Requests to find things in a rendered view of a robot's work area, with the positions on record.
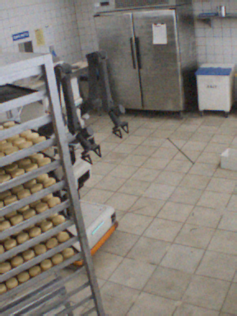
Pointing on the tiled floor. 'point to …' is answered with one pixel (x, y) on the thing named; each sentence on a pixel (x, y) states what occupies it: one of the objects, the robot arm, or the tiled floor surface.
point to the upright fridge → (149, 53)
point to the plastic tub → (229, 160)
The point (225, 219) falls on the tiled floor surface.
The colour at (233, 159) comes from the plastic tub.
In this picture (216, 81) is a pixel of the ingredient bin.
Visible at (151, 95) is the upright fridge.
